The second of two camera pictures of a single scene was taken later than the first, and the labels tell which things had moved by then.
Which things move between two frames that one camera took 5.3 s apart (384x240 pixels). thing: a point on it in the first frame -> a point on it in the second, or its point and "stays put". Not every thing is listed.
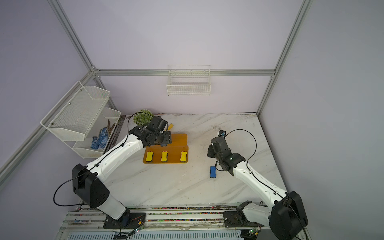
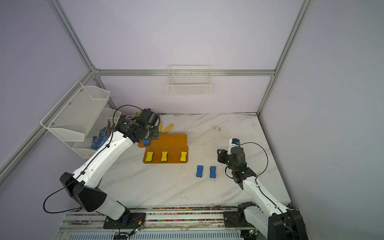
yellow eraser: (149, 156) stays put
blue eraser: (212, 170) stays put
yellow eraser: (164, 158) stays put
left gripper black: (167, 140) -> (156, 136)
